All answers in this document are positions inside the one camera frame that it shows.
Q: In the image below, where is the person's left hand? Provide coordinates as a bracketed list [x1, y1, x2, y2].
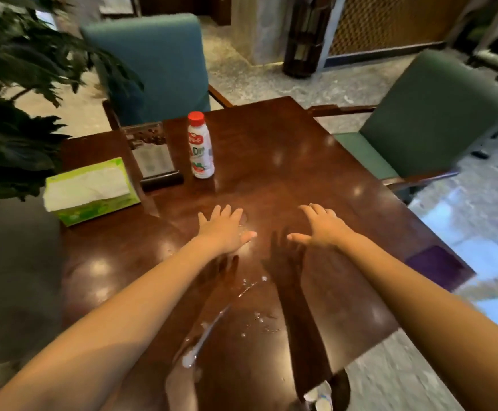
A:
[196, 204, 258, 255]

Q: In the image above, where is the person's right hand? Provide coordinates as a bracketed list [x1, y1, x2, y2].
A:
[286, 203, 357, 251]

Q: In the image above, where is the white milk bottle red cap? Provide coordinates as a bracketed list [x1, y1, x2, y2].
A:
[187, 111, 215, 179]

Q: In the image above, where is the clear acrylic menu stand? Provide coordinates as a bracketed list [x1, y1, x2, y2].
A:
[120, 122, 186, 194]

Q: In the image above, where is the purple cleaning cloth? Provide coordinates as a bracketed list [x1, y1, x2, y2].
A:
[404, 245, 468, 292]

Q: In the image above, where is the green tissue box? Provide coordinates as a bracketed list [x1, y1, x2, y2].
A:
[42, 157, 142, 227]

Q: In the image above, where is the person's right forearm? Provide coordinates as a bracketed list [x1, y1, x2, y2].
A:
[336, 233, 498, 411]

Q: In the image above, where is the person's left forearm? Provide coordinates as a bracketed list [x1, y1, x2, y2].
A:
[0, 237, 232, 411]

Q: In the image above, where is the black waste bin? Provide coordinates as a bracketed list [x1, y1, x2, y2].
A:
[289, 368, 352, 411]

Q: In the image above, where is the white spilled milk streak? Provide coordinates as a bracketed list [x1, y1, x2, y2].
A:
[182, 276, 271, 369]

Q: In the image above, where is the green upholstered wooden armchair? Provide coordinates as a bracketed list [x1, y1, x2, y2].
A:
[308, 49, 498, 204]

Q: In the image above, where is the blue upholstered chair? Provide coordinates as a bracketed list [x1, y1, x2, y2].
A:
[79, 12, 235, 131]

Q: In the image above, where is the dark wooden stand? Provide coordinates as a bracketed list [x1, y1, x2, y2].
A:
[282, 0, 337, 80]

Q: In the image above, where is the grey metal planter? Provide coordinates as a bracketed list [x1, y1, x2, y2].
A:
[0, 196, 63, 364]

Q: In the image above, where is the white framed lattice panel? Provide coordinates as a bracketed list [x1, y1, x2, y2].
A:
[315, 0, 477, 69]

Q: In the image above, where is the large green leafy plant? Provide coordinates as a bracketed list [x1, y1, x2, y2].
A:
[0, 0, 145, 202]

